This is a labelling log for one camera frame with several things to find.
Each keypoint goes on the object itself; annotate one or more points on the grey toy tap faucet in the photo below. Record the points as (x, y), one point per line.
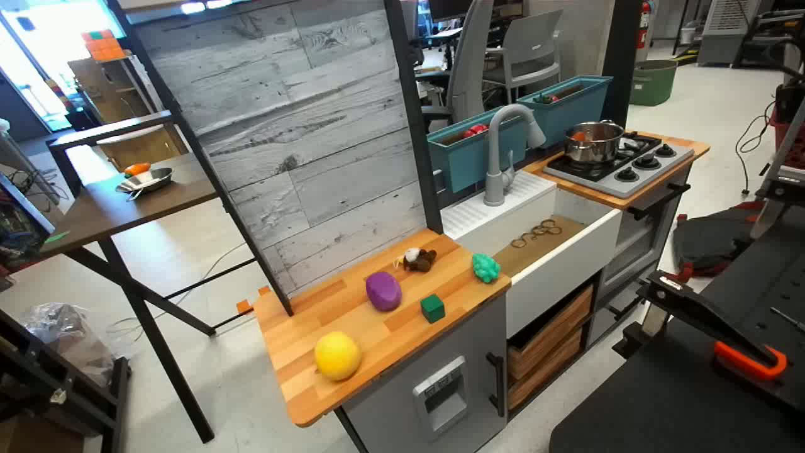
(495, 174)

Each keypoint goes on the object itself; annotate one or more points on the brown and white toy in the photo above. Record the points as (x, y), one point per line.
(419, 261)

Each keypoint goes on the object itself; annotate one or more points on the purple toy eggplant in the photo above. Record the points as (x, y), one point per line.
(383, 290)

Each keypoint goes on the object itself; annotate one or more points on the small green cube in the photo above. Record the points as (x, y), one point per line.
(433, 309)

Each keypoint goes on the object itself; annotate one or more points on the green toy vegetable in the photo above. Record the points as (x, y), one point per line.
(487, 269)

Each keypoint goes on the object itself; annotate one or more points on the left teal storage bin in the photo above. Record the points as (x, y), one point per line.
(458, 152)

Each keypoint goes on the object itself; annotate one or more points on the teal storage bin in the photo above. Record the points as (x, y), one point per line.
(458, 152)
(565, 105)

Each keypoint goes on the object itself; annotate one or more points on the wooden butcher block countertop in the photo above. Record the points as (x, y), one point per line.
(387, 339)

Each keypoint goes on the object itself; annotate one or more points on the white toy sink basin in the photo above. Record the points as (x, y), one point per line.
(547, 241)

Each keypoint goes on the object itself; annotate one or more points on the yellow toy lemon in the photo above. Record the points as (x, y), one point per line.
(338, 357)

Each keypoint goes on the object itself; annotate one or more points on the grey wood backdrop panel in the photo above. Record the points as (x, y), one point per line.
(304, 118)

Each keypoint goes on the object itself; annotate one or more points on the grey cabinet with dishwasher panel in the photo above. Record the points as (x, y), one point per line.
(450, 398)

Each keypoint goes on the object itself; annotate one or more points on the wooden drawer crates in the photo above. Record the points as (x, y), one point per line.
(545, 345)

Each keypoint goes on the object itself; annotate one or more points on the right teal storage bin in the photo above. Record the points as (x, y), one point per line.
(565, 105)

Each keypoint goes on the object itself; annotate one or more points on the silver cooking pot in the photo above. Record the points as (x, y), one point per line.
(596, 141)

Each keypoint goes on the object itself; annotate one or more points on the grey office chair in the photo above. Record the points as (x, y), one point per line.
(529, 57)

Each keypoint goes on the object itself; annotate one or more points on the toy oven door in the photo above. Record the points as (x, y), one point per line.
(637, 252)

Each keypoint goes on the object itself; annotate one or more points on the grey toy stove top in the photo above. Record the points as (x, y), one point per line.
(637, 163)

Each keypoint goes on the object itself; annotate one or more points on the small items on side table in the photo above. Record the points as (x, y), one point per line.
(143, 177)

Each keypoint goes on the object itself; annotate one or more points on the dark brown side table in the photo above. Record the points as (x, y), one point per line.
(105, 211)

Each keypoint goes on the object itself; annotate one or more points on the green bin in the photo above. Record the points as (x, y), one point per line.
(652, 81)

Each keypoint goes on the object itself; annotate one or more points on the orange handled black clamp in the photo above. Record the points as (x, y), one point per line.
(733, 345)

